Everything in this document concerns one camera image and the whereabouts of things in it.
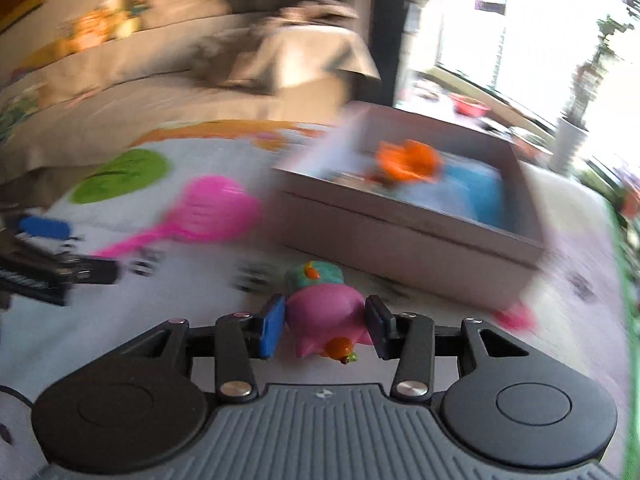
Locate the pink pig toy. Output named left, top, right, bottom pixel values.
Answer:
left=285, top=260, right=376, bottom=365

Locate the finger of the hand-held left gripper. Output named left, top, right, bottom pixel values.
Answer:
left=62, top=257, right=121, bottom=286
left=12, top=217, right=76, bottom=256

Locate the orange tiger toy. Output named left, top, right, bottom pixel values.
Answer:
left=367, top=140, right=443, bottom=188

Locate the desktop with printed ruler mat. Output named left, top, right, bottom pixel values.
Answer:
left=0, top=120, right=640, bottom=480

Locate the blue wipes packet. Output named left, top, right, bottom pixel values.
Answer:
left=400, top=162, right=503, bottom=226

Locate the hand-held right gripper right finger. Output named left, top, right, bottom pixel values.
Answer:
left=365, top=295, right=531, bottom=403

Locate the pink plastic toy sieve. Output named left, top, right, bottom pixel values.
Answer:
left=95, top=176, right=263, bottom=261

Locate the white cardboard box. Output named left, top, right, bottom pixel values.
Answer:
left=270, top=101, right=548, bottom=311

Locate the pink plastic basin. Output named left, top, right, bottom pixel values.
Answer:
left=450, top=92, right=491, bottom=117

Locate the small pink toy piece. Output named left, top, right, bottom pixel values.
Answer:
left=495, top=305, right=536, bottom=332

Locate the crumpled beige blanket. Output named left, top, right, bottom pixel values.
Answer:
left=192, top=0, right=361, bottom=93

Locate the beige covered sofa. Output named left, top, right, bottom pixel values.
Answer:
left=0, top=0, right=383, bottom=201

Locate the green potted plant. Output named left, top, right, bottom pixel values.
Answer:
left=565, top=15, right=621, bottom=126

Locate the white plant pot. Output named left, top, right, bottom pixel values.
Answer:
left=550, top=116, right=591, bottom=176

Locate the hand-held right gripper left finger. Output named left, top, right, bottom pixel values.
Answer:
left=122, top=294, right=287, bottom=403

